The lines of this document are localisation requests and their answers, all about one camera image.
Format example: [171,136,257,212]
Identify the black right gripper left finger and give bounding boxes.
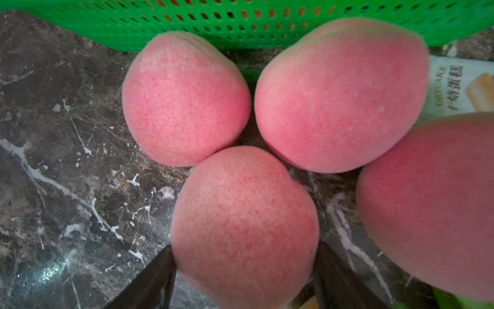
[105,245,177,309]

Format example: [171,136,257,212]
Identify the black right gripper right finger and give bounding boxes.
[312,242,389,309]

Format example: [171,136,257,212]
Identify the pink peach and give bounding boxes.
[122,32,252,167]
[254,18,430,173]
[171,146,319,308]
[356,112,493,302]

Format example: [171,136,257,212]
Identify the green plastic basket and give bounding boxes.
[1,0,493,52]

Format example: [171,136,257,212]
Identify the green snack packet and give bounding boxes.
[432,288,493,309]

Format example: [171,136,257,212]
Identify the white drycake snack packet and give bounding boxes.
[417,55,493,124]

